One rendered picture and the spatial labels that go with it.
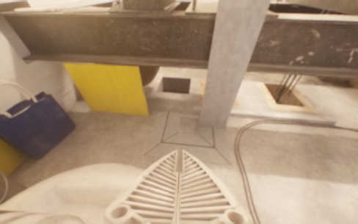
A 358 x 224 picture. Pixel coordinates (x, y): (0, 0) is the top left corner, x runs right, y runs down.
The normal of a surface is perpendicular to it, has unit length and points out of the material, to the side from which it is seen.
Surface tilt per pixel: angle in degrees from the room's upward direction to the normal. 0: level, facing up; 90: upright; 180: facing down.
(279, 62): 90
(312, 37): 90
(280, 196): 0
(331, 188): 0
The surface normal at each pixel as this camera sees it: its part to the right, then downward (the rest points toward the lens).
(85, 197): -0.04, 0.39
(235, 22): -0.23, 0.67
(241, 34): 0.10, 0.68
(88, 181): 0.00, -0.73
